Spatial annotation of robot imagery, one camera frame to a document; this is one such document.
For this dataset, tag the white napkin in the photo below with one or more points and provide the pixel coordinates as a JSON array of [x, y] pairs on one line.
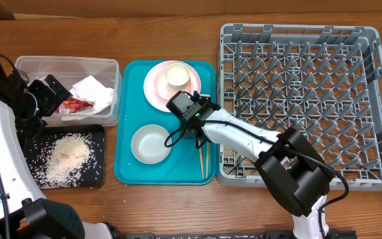
[[91, 90]]

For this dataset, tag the wooden chopstick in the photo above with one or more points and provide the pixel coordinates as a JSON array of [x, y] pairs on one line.
[[207, 157], [201, 158]]

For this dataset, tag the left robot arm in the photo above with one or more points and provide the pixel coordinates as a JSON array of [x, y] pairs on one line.
[[24, 210]]

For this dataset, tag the pink plate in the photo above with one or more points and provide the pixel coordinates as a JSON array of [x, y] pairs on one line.
[[149, 88]]

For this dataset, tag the red snack wrapper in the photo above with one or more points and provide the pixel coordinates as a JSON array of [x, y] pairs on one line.
[[73, 105]]

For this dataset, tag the black tray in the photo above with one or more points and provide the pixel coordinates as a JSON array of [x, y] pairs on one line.
[[68, 156]]

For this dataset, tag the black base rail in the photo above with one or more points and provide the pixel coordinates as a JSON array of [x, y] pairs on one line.
[[271, 234]]

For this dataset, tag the grey dishwasher rack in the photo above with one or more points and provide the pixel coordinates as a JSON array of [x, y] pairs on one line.
[[325, 81]]

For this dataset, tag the white rice pile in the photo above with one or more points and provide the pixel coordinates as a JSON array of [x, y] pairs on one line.
[[66, 159]]

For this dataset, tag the white paper cup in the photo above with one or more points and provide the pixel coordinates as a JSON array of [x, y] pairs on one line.
[[177, 76]]

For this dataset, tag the clear plastic bin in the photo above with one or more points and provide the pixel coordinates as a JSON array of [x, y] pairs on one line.
[[69, 70]]

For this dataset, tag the teal serving tray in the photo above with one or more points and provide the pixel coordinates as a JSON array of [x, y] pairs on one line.
[[182, 165]]

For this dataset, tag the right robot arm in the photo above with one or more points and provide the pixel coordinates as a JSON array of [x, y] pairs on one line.
[[290, 167]]

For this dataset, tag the grey bowl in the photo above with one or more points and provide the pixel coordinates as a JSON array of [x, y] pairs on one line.
[[147, 144]]

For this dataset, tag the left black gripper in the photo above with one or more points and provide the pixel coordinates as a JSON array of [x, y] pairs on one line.
[[50, 99]]

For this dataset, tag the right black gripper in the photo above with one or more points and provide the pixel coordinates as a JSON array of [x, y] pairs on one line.
[[186, 133]]

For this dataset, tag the pink bowl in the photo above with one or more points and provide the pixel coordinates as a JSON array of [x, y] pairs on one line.
[[166, 90]]

